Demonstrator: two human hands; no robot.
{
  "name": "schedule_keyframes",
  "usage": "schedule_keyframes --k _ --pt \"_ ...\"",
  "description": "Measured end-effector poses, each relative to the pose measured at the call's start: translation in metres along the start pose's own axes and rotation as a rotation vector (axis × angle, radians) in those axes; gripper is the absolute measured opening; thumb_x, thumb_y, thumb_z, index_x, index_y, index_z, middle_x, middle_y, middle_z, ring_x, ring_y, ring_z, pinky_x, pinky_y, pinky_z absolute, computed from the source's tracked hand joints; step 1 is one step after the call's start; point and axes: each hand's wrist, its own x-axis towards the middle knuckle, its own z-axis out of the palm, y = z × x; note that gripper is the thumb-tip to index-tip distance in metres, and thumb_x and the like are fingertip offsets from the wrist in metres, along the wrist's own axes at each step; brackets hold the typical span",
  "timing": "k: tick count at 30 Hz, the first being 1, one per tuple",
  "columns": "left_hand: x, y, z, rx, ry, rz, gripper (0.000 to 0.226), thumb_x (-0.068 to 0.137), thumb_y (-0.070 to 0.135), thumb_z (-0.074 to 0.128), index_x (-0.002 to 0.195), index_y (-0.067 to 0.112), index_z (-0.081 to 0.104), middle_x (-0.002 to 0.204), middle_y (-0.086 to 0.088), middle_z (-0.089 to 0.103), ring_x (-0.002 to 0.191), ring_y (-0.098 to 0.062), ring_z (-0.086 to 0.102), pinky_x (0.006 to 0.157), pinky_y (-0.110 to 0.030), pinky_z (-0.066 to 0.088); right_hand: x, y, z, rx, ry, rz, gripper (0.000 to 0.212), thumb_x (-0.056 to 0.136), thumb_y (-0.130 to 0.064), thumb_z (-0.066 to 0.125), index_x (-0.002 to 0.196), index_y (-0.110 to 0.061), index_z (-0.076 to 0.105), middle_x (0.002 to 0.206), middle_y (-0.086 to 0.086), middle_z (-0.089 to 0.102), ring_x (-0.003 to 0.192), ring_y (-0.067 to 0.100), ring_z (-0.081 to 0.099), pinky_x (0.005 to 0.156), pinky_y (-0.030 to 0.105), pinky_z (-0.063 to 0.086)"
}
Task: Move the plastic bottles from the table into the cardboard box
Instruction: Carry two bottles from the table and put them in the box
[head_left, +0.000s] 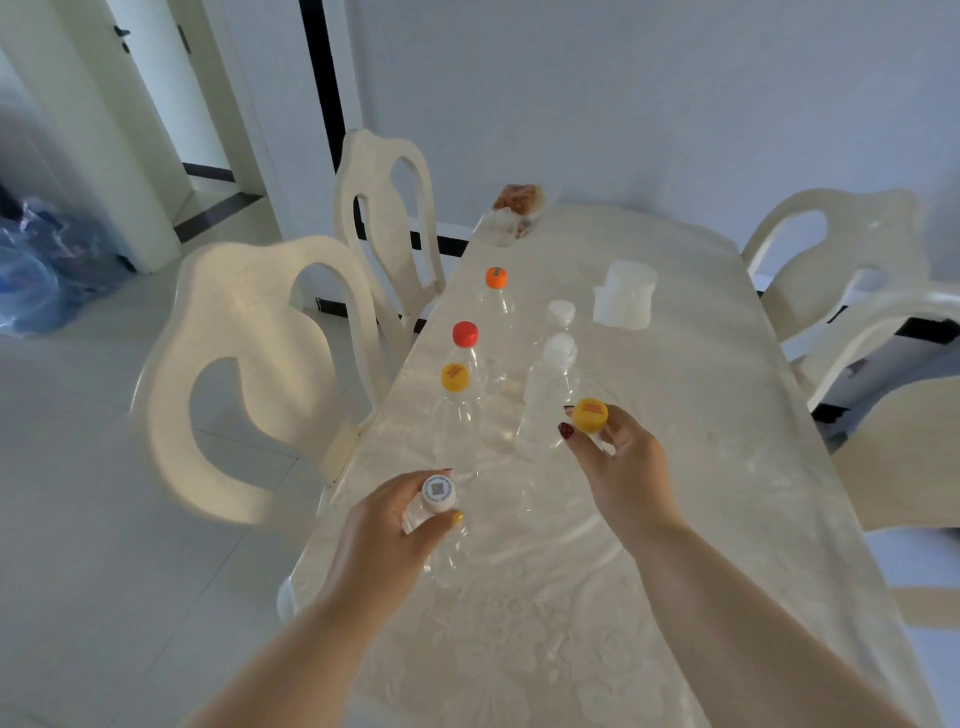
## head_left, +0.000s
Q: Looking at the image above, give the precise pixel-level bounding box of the person's left hand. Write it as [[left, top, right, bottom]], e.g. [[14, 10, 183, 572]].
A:
[[322, 468, 466, 622]]

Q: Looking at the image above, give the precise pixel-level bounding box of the person's right hand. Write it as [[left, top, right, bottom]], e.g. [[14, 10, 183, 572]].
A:
[[558, 403, 693, 558]]

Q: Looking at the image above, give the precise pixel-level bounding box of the clear bottle with yellow cap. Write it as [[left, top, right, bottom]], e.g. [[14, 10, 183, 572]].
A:
[[517, 397, 624, 537], [430, 363, 486, 481]]

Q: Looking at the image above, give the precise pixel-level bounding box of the clear bottle with printed white cap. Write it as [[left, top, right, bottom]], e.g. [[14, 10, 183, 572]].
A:
[[402, 472, 483, 594]]

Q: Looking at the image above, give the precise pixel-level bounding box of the person's left forearm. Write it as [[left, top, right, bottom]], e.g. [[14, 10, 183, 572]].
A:
[[180, 588, 399, 728]]

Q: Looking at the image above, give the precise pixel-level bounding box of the person's right forearm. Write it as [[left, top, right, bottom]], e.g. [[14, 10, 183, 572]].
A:
[[626, 521, 925, 728]]

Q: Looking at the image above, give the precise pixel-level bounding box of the clear bottle with plain white cap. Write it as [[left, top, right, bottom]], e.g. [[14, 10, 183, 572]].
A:
[[516, 333, 581, 459], [538, 299, 580, 346]]

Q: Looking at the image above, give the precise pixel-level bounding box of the translucent white plastic container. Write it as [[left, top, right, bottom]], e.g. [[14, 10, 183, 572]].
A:
[[591, 259, 660, 332]]

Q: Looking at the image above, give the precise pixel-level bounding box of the clear bottle with red cap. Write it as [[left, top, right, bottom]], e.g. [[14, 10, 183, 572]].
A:
[[442, 321, 490, 391]]

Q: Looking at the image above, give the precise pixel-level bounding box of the clear bottle with orange cap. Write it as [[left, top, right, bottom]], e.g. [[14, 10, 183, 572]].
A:
[[475, 266, 520, 354]]

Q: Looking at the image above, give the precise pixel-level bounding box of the clear bag of brown snacks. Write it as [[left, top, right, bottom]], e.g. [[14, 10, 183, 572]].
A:
[[489, 182, 564, 243]]

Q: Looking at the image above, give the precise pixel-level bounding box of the cream wooden dining chair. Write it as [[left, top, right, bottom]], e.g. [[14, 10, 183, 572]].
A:
[[332, 128, 448, 335], [129, 235, 393, 528], [793, 283, 960, 535], [741, 187, 933, 365]]

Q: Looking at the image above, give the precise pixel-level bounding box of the blue plastic bag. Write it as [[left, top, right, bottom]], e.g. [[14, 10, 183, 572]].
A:
[[0, 196, 135, 336]]

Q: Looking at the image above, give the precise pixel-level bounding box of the white door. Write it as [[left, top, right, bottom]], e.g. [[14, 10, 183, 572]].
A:
[[0, 0, 185, 276]]

